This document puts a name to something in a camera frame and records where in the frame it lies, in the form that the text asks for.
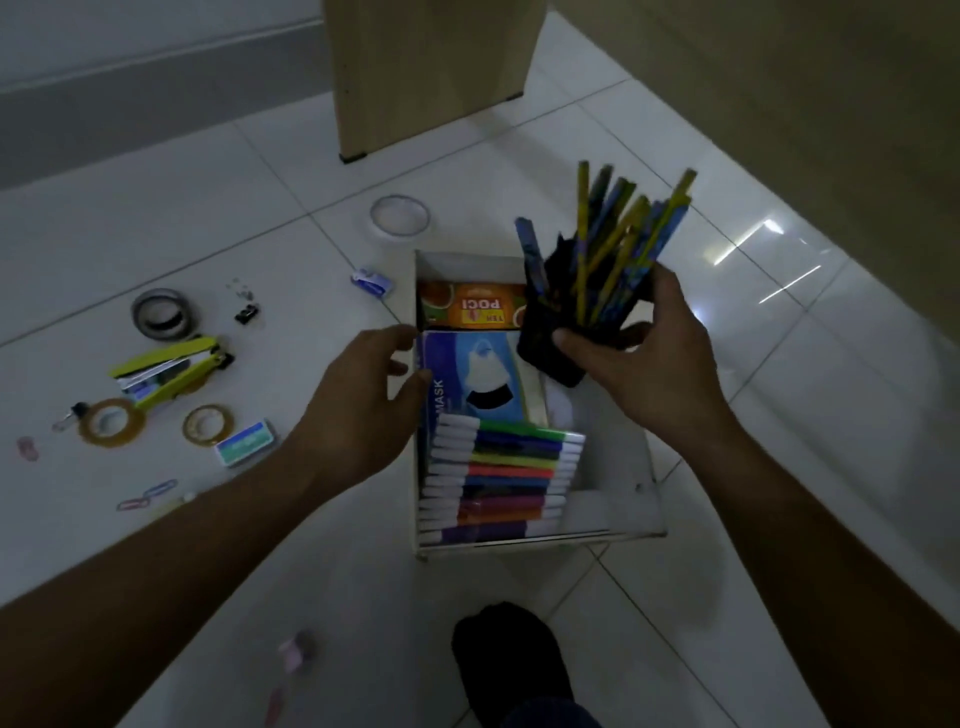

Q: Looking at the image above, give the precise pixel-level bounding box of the person's right hand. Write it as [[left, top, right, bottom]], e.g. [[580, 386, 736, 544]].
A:
[[551, 262, 741, 460]]

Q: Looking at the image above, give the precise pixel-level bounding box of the person's left hand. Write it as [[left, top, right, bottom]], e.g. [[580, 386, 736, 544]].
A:
[[292, 324, 434, 490]]

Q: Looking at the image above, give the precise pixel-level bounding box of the black pencil holder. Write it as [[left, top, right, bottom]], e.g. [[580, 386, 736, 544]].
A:
[[516, 234, 655, 389]]

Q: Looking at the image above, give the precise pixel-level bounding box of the white cardboard box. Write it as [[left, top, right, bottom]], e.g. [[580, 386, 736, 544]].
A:
[[411, 249, 669, 561]]

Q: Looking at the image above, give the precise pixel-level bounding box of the person's right forearm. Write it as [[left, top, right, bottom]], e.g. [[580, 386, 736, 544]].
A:
[[675, 420, 960, 728]]

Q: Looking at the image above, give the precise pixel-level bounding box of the person's left forearm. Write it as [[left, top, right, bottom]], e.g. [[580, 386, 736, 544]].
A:
[[0, 448, 335, 728]]

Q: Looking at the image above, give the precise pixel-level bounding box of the blue face mask box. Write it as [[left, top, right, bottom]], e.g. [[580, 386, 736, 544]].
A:
[[417, 330, 553, 453]]

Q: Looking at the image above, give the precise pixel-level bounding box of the small blue white box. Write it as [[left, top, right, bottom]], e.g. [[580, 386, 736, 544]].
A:
[[351, 267, 396, 300]]

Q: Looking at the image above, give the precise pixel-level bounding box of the orange tea box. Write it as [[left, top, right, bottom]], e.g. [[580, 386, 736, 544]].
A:
[[417, 279, 528, 332]]

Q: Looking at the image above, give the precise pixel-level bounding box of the bunch of colourful pencils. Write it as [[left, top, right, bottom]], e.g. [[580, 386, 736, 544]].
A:
[[513, 159, 699, 329]]

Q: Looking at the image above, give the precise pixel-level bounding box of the pack of colour markers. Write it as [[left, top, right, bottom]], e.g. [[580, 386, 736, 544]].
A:
[[417, 412, 587, 547]]

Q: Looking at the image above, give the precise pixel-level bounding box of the clear tape roll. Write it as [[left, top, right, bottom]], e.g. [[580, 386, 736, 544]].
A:
[[369, 194, 432, 239]]

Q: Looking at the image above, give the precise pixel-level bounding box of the green blue staples box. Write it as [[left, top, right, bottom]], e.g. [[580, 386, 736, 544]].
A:
[[213, 419, 278, 470]]

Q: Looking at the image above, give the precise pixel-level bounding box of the small brown tape roll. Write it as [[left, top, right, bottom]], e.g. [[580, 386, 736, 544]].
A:
[[182, 404, 236, 449]]

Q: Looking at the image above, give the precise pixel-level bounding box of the yellow stapler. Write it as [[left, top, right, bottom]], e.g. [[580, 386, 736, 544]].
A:
[[109, 335, 236, 414]]

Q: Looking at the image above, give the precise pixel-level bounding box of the grey tape roll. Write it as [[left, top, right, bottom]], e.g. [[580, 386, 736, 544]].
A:
[[131, 288, 198, 343]]

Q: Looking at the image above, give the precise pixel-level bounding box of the person's black sock foot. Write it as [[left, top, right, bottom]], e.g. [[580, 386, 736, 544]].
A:
[[450, 601, 576, 728]]

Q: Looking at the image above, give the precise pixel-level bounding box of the small pink eraser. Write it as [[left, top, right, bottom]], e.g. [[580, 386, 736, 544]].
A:
[[277, 632, 317, 674]]

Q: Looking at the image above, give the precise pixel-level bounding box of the wooden furniture panel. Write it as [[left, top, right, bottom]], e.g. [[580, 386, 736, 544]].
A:
[[322, 0, 549, 164]]

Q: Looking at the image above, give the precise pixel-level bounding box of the large brown tape roll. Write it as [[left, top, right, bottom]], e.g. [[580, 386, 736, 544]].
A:
[[78, 397, 148, 450]]

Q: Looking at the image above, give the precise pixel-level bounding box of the person's blue trouser leg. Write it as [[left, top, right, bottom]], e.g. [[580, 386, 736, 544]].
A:
[[498, 696, 603, 728]]

